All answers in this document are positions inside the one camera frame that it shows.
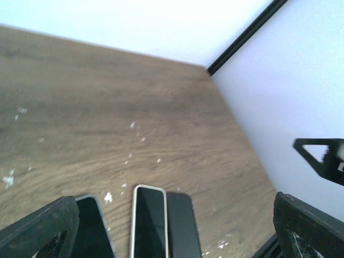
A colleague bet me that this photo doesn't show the black aluminium frame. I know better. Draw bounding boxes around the black aluminium frame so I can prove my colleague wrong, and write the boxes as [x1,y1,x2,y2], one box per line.
[207,0,287,76]

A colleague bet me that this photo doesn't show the black phone case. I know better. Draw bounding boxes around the black phone case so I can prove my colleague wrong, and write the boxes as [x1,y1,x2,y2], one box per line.
[166,191,203,258]

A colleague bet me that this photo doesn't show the beige phone case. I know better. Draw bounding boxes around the beige phone case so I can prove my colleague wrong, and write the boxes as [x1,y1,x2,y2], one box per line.
[130,184,169,258]

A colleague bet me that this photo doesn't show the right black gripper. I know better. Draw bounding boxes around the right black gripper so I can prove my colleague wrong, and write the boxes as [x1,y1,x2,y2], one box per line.
[293,138,343,185]

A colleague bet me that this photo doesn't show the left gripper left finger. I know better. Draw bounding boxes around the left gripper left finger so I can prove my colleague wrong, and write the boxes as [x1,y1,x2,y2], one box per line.
[1,196,80,257]

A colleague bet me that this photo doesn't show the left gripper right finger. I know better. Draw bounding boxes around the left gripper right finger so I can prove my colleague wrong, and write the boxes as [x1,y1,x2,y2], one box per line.
[273,192,343,257]

